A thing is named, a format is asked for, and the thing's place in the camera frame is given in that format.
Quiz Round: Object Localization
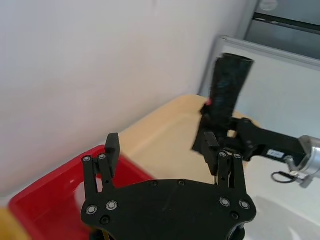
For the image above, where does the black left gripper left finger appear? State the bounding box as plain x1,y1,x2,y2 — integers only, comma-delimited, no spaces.
81,133,121,201

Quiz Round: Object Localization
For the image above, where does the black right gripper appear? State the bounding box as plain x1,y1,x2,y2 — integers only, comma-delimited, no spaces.
191,102,306,163

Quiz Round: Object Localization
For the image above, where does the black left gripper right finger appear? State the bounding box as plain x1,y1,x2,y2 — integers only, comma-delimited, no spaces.
203,131,249,197

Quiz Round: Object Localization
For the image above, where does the black garbage bag roll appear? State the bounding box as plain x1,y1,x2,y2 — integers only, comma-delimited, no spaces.
206,52,256,127

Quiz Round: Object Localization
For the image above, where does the red plastic bin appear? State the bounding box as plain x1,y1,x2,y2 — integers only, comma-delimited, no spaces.
7,144,158,240

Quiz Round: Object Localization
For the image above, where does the yellow plastic bin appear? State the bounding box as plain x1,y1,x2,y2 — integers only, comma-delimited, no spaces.
0,206,32,240

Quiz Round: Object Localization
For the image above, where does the grey cabinet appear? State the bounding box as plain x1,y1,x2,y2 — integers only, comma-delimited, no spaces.
242,0,320,61

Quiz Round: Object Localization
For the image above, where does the thin dark right gripper cable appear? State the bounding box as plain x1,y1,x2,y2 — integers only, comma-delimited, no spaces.
271,170,305,185

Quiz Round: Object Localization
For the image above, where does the white board with grey frame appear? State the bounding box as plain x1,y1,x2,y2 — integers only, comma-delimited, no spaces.
198,35,320,141

